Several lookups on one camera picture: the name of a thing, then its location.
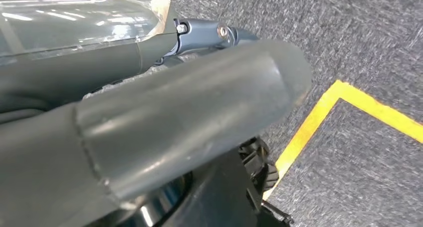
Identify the yellow floor tape square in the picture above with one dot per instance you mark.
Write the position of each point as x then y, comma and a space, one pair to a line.
363, 102

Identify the black robot left leg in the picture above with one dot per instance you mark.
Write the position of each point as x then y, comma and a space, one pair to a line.
218, 192

